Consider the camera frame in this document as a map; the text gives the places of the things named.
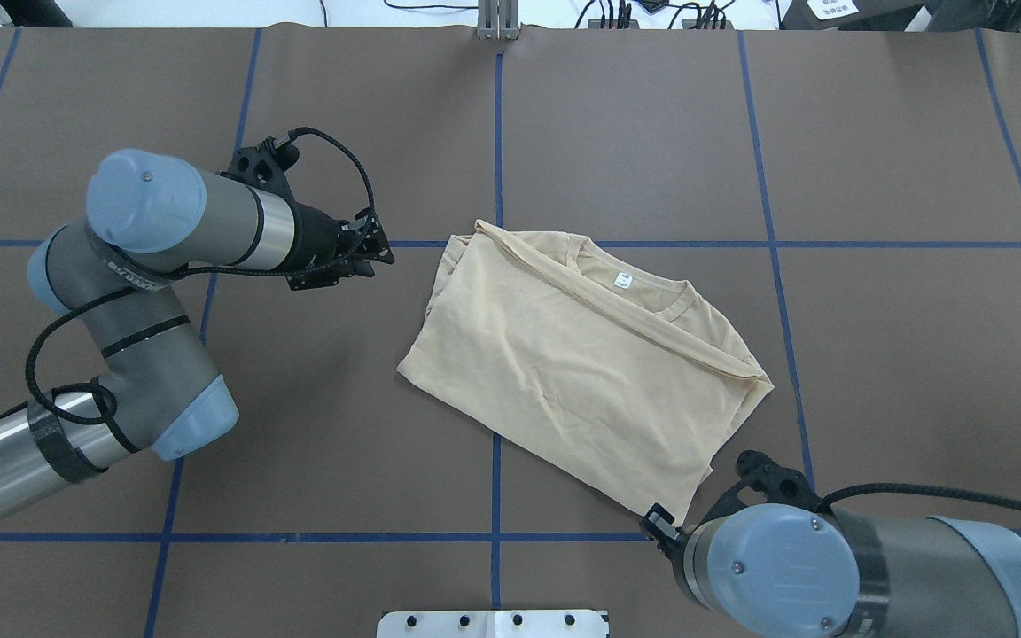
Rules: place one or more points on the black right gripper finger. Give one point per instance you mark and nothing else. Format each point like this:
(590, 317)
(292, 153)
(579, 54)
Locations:
(658, 525)

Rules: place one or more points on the aluminium frame post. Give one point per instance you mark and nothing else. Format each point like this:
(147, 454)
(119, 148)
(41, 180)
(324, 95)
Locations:
(498, 20)

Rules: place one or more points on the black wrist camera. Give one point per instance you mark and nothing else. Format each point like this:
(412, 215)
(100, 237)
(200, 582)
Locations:
(264, 166)
(776, 484)

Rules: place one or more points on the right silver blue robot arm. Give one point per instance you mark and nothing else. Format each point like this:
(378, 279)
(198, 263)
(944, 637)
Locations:
(781, 571)

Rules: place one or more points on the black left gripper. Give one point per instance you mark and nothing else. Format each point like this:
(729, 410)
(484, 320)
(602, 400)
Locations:
(313, 240)

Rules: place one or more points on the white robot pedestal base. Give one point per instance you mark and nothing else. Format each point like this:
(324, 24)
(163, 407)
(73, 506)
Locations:
(496, 623)

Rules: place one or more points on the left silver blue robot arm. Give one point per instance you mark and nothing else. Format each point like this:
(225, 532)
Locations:
(123, 368)

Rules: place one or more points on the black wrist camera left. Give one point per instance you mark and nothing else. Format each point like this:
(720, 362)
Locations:
(264, 166)

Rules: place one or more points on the cream long-sleeve printed shirt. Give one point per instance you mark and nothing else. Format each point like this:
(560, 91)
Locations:
(628, 381)

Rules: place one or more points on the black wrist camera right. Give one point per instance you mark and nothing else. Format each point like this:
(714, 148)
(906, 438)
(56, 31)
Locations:
(776, 484)

